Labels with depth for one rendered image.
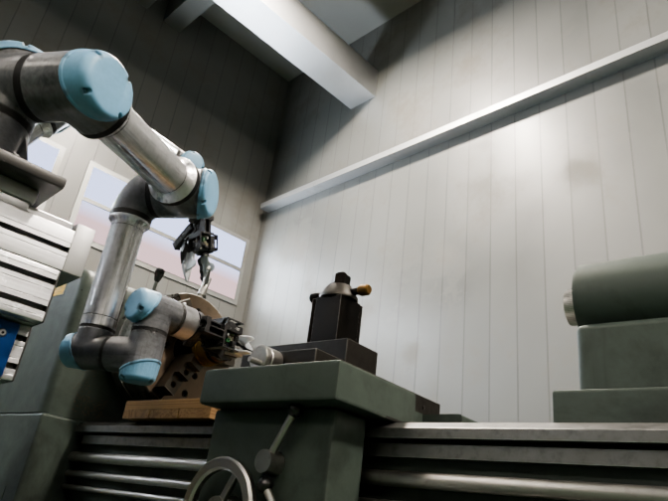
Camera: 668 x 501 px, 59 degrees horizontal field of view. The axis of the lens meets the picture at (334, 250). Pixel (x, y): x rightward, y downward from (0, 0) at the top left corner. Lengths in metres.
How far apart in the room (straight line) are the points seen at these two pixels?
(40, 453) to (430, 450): 0.99
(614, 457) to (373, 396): 0.34
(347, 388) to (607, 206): 3.35
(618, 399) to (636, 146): 3.41
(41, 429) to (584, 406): 1.21
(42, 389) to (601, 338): 1.27
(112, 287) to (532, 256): 3.21
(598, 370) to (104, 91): 0.88
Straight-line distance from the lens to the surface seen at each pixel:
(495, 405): 3.96
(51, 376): 1.64
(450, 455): 0.91
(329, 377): 0.87
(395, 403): 0.98
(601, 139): 4.36
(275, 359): 1.02
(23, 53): 1.18
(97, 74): 1.07
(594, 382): 0.94
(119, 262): 1.39
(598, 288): 0.98
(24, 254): 1.05
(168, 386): 1.56
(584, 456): 0.84
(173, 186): 1.32
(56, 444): 1.63
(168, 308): 1.30
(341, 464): 0.91
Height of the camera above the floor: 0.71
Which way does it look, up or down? 25 degrees up
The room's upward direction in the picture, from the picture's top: 8 degrees clockwise
